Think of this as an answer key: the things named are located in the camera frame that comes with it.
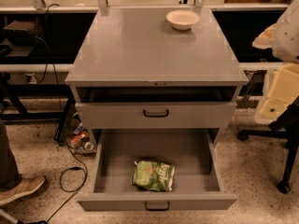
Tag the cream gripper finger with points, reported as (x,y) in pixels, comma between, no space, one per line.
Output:
(265,39)

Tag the green jalapeno chip bag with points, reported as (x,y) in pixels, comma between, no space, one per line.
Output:
(153,176)

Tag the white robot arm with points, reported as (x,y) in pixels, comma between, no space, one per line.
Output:
(283,36)

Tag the grey drawer cabinet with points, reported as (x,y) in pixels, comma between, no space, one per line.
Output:
(135,56)

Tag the open grey bottom drawer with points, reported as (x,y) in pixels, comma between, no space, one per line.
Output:
(197,182)

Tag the closed grey upper drawer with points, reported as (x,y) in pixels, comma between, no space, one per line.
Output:
(130,116)

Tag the white bowl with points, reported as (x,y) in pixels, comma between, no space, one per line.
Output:
(182,19)

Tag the dark box on shelf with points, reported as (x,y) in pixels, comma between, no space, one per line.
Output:
(23,33)

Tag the black upper drawer handle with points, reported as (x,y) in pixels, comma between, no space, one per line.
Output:
(157,115)

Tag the black drawer handle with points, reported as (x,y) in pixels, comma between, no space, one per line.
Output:
(156,206)
(157,115)

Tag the black lower drawer handle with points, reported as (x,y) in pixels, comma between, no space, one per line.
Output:
(156,206)

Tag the wire basket with cans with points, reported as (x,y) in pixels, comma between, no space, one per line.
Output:
(75,136)

